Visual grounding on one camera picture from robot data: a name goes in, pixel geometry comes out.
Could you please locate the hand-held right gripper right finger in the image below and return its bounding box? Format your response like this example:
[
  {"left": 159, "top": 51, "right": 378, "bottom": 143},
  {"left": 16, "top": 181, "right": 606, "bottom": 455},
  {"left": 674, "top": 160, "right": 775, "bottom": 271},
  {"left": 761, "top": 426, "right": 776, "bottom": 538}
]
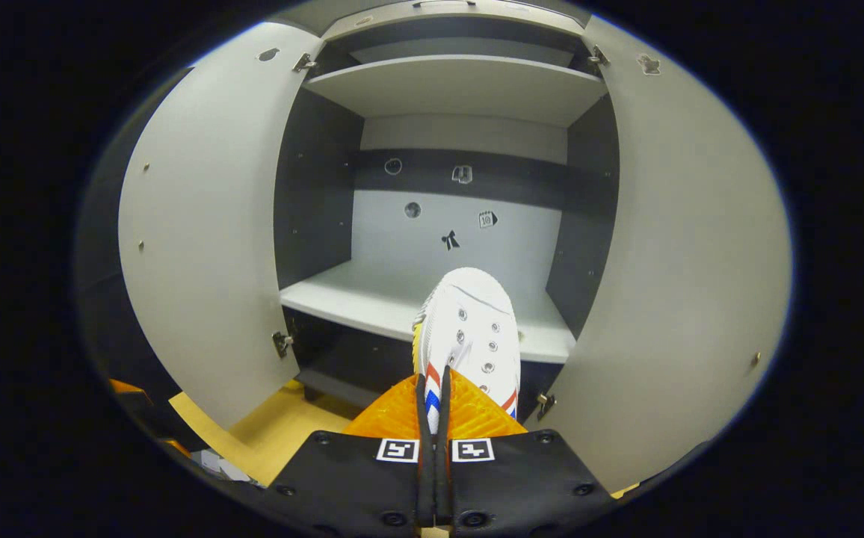
[{"left": 436, "top": 365, "right": 617, "bottom": 535}]

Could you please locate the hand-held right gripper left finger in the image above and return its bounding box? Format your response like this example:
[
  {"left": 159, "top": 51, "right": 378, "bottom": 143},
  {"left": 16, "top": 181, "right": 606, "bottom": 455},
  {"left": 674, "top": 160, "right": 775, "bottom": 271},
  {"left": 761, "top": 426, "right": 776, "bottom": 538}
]
[{"left": 266, "top": 374, "right": 435, "bottom": 535}]

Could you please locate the grey shoe cabinet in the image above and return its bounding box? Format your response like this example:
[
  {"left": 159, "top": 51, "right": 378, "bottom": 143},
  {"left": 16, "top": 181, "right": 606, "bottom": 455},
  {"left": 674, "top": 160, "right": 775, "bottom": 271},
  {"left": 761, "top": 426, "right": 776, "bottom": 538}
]
[{"left": 274, "top": 0, "right": 621, "bottom": 419}]

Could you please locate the grey shoe cabinet door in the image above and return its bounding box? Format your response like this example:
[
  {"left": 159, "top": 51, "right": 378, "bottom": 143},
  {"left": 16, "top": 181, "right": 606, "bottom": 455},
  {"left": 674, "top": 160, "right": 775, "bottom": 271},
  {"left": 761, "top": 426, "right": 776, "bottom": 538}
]
[
  {"left": 118, "top": 21, "right": 324, "bottom": 430},
  {"left": 544, "top": 15, "right": 792, "bottom": 494}
]

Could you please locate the grey cabinet drawer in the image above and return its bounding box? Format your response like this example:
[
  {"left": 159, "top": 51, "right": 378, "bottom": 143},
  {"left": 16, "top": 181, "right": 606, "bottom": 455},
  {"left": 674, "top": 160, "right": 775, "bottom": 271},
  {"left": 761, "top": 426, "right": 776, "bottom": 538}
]
[{"left": 320, "top": 0, "right": 590, "bottom": 43}]

